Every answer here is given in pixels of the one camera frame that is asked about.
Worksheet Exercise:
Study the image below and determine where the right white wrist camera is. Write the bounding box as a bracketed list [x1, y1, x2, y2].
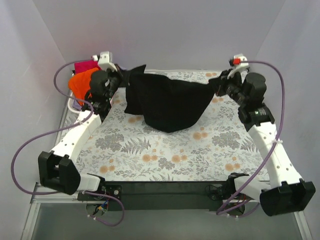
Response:
[227, 53, 249, 79]

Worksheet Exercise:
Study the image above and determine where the white plastic laundry basket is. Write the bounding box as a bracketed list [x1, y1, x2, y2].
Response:
[67, 91, 82, 114]

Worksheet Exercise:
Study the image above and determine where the orange t shirt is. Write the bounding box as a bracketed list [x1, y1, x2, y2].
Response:
[68, 67, 99, 106]

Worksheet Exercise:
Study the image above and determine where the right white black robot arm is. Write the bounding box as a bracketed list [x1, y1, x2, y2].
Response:
[209, 72, 316, 217]

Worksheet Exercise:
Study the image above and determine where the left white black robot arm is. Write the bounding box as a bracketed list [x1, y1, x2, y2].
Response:
[38, 69, 125, 200]

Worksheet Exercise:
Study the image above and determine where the magenta t shirt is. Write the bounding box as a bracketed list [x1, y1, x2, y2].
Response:
[74, 59, 101, 74]

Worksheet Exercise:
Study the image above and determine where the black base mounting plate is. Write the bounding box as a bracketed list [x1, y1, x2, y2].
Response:
[77, 181, 258, 212]

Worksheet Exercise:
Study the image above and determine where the black t shirt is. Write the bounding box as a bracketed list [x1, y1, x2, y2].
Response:
[125, 65, 215, 133]

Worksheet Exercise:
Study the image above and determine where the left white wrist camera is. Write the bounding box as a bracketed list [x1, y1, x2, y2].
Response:
[91, 51, 117, 72]

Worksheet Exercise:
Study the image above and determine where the lavender t shirt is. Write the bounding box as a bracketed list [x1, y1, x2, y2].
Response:
[71, 100, 82, 111]

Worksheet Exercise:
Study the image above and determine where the floral patterned table mat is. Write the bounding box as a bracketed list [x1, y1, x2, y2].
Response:
[75, 88, 269, 181]

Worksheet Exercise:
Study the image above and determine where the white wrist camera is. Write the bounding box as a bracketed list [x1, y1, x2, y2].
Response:
[227, 53, 249, 79]
[91, 51, 117, 72]

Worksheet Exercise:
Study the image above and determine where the aluminium frame rail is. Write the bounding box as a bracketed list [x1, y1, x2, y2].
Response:
[31, 182, 301, 205]

